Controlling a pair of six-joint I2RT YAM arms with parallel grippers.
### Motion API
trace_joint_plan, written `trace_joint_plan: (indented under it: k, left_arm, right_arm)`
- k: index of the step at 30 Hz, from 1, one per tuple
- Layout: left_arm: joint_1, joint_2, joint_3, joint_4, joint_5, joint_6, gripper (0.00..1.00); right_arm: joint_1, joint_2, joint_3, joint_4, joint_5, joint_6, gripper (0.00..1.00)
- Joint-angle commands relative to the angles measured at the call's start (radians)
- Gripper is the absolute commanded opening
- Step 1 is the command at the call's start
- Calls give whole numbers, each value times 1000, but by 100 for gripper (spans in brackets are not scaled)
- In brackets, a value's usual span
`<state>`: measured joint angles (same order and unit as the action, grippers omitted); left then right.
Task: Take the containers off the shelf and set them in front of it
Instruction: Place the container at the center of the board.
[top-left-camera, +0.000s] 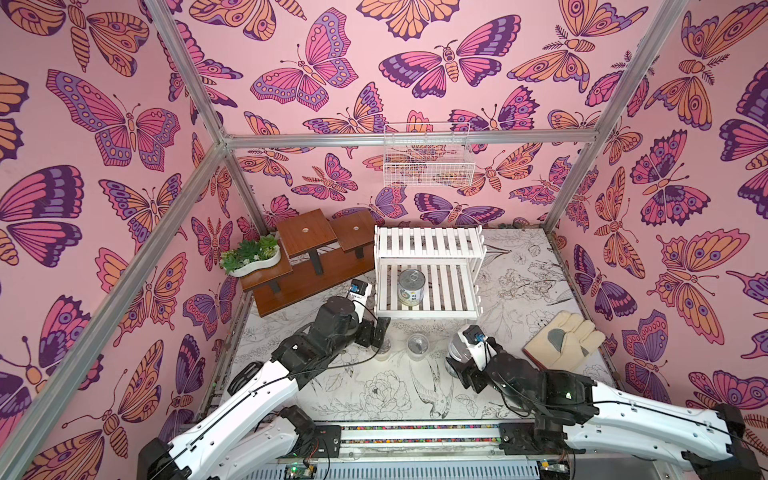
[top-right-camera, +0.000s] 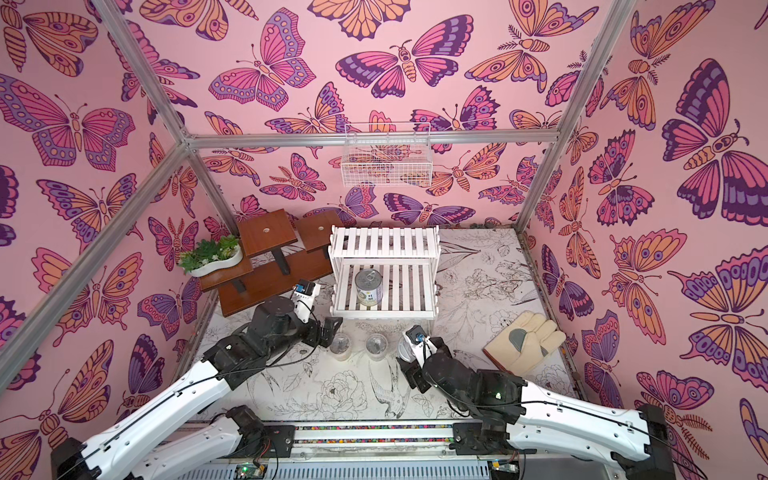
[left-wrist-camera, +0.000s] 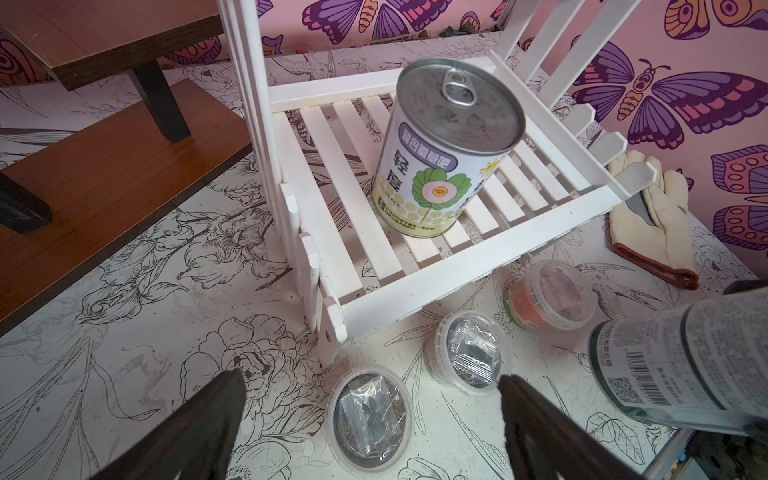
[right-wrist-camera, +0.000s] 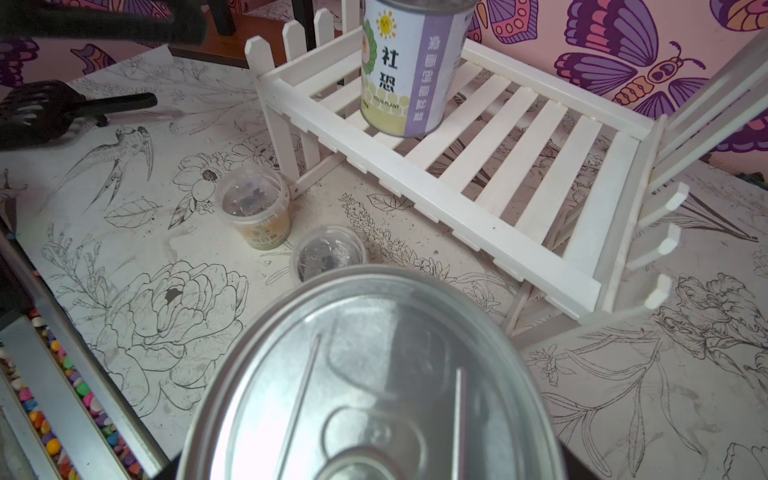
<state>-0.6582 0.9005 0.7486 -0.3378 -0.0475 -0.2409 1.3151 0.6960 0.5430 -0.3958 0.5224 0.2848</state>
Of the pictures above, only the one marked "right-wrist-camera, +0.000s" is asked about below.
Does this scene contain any green watermelon can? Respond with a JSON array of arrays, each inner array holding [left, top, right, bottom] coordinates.
[[177, 265, 567, 479]]

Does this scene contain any yellow seed jar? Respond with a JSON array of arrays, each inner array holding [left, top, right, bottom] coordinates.
[[214, 165, 291, 250]]

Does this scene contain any white wooden slatted shelf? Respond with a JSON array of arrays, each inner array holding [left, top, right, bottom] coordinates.
[[245, 1, 767, 335]]

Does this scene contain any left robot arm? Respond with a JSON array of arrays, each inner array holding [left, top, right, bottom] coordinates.
[[1, 1, 207, 45]]

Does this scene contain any white purple label can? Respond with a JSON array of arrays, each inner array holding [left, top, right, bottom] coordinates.
[[360, 0, 476, 138]]

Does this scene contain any brown wooden tiered stand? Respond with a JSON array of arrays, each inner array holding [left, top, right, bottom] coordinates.
[[168, 1, 287, 68]]

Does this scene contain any black slotted scoop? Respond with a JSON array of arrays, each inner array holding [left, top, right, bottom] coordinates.
[[1, 80, 158, 151]]

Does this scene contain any base rail with pebbles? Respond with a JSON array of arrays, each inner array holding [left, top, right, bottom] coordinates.
[[1, 230, 171, 479]]

